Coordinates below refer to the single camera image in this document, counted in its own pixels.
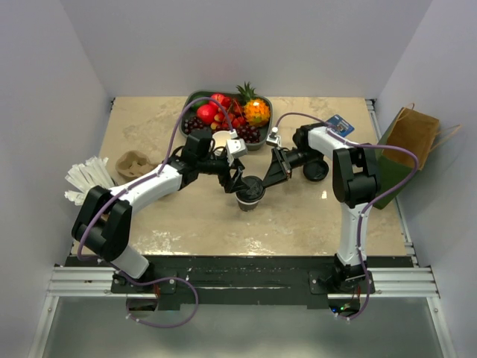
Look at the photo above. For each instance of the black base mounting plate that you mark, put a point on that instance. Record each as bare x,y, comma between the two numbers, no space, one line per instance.
266,281

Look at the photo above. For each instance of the stack of black lids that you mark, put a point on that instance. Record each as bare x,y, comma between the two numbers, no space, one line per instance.
316,171

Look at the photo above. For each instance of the white wrapped straws bundle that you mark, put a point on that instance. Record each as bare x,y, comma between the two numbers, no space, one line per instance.
84,176

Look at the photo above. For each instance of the dark grey fruit tray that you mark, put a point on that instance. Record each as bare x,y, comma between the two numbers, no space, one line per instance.
234,117

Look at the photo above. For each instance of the stack of paper cups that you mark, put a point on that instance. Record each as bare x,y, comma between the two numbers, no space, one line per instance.
220,139

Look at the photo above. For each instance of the red apple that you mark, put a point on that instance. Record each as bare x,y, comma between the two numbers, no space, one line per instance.
206,113
224,100

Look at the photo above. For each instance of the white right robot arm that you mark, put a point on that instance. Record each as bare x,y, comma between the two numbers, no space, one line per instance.
355,183

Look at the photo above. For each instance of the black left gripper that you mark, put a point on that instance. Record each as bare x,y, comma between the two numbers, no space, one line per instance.
231,183

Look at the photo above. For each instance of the blue card packet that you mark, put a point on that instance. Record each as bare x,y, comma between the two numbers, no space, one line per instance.
341,126

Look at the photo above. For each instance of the black plastic cup lid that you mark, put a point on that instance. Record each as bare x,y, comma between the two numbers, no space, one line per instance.
254,190

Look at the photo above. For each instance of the dark purple grape bunch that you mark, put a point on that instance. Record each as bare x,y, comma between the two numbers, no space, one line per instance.
194,123

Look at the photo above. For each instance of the stack of pulp carriers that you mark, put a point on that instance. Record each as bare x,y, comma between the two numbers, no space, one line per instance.
134,164

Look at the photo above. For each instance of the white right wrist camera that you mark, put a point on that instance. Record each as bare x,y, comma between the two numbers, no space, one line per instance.
274,139

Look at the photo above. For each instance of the brown and green paper bag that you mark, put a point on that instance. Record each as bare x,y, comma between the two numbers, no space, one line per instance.
404,149

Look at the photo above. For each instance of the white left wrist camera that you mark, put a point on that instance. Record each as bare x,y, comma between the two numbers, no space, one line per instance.
235,149

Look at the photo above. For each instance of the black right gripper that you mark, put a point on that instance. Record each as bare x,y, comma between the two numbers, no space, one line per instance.
280,170

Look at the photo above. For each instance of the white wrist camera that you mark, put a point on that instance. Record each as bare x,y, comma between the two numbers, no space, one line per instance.
235,149
274,139

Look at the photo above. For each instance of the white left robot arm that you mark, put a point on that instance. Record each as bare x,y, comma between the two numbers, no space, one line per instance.
103,223

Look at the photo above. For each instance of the green lime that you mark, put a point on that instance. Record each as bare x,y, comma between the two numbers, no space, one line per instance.
198,104

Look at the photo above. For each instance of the orange pineapple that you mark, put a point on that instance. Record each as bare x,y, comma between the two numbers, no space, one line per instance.
256,110

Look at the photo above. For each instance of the black paper coffee cup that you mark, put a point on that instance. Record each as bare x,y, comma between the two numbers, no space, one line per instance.
246,204

